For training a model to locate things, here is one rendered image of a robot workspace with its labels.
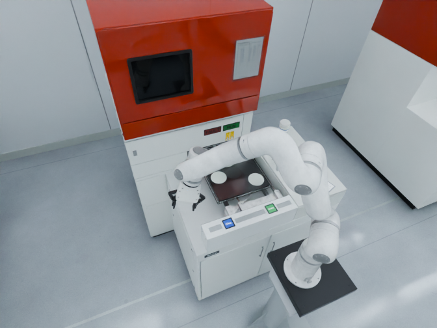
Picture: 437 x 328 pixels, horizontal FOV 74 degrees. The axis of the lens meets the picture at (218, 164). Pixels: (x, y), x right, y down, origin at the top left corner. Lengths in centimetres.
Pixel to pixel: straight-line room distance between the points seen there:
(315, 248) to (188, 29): 106
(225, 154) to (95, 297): 180
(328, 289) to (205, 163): 92
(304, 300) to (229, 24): 134
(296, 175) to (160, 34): 83
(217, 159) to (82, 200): 215
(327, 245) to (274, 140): 50
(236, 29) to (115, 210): 200
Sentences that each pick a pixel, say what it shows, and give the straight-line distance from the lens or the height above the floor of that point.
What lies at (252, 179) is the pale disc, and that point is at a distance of 185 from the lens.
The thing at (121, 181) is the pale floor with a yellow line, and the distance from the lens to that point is 308.
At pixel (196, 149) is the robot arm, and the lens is 117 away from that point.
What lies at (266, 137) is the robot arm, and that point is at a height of 168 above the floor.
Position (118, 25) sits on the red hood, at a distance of 134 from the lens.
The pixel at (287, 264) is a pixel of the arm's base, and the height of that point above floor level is 87.
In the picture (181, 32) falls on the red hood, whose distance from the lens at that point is 140.
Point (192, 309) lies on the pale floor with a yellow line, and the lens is 240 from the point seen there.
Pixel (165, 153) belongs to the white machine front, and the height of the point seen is 101.
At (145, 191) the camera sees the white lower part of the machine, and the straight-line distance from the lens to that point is 206.
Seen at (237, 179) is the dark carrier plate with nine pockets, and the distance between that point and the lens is 183.
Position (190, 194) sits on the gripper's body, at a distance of 127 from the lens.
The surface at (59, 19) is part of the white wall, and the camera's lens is 295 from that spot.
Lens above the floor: 231
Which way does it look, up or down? 47 degrees down
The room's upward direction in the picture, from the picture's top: 3 degrees clockwise
